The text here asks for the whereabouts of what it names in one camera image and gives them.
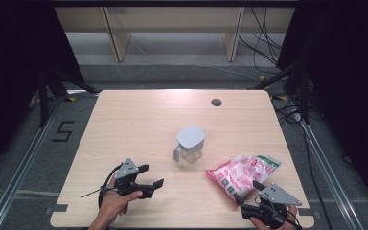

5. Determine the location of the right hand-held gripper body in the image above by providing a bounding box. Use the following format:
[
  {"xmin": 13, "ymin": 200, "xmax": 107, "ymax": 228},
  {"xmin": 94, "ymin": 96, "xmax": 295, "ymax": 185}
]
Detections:
[{"xmin": 241, "ymin": 182, "xmax": 303, "ymax": 230}]

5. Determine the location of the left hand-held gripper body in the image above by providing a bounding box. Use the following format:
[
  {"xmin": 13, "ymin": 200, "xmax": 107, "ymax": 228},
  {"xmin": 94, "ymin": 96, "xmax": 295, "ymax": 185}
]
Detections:
[{"xmin": 112, "ymin": 157, "xmax": 146, "ymax": 197}]

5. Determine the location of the pink and white plastic bag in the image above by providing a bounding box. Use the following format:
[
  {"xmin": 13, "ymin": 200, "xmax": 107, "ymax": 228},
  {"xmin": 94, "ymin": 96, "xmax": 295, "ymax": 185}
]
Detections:
[{"xmin": 205, "ymin": 154, "xmax": 283, "ymax": 202}]

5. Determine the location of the glass jar with handle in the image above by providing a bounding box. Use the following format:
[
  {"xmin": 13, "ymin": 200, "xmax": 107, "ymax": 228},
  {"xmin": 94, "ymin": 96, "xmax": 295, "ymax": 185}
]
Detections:
[{"xmin": 172, "ymin": 144, "xmax": 204, "ymax": 165}]

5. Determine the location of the person's right hand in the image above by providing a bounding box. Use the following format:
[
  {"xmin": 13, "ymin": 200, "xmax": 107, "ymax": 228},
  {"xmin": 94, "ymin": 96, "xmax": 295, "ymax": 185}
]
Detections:
[{"xmin": 250, "ymin": 204, "xmax": 299, "ymax": 230}]

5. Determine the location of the person's left hand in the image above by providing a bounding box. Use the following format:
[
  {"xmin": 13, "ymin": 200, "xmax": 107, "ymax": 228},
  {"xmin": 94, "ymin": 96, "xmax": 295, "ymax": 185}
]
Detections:
[{"xmin": 99, "ymin": 176, "xmax": 144, "ymax": 222}]

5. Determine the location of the black zip tie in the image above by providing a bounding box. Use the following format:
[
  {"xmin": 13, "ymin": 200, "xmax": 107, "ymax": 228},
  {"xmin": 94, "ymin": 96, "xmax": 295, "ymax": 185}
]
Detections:
[{"xmin": 80, "ymin": 188, "xmax": 105, "ymax": 199}]

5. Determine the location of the black metal stand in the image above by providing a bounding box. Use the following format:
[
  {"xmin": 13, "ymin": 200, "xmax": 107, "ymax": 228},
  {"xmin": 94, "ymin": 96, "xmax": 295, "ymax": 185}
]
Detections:
[
  {"xmin": 37, "ymin": 65, "xmax": 100, "ymax": 128},
  {"xmin": 248, "ymin": 58, "xmax": 311, "ymax": 125}
]

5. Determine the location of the black curtain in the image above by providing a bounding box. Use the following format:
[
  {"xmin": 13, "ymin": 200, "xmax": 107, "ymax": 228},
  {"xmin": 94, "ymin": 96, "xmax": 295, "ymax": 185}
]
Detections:
[
  {"xmin": 0, "ymin": 0, "xmax": 85, "ymax": 181},
  {"xmin": 277, "ymin": 0, "xmax": 368, "ymax": 210}
]

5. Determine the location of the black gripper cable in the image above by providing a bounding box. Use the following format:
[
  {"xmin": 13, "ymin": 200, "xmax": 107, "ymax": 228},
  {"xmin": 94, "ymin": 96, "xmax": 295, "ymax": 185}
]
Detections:
[
  {"xmin": 97, "ymin": 162, "xmax": 125, "ymax": 209},
  {"xmin": 277, "ymin": 207, "xmax": 304, "ymax": 230}
]

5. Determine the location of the metal floor rail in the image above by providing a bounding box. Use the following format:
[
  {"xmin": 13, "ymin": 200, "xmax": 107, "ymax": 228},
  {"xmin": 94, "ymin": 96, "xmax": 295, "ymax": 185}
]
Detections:
[
  {"xmin": 299, "ymin": 120, "xmax": 367, "ymax": 230},
  {"xmin": 0, "ymin": 95, "xmax": 65, "ymax": 230}
]

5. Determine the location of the tangled black floor cable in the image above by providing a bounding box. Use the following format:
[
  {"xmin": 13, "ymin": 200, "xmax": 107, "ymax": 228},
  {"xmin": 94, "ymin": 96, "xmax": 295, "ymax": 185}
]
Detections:
[{"xmin": 274, "ymin": 94, "xmax": 305, "ymax": 127}]

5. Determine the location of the thin white cable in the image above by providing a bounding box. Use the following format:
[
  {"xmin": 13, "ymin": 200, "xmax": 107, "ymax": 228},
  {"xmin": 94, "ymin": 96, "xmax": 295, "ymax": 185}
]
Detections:
[{"xmin": 200, "ymin": 64, "xmax": 261, "ymax": 81}]

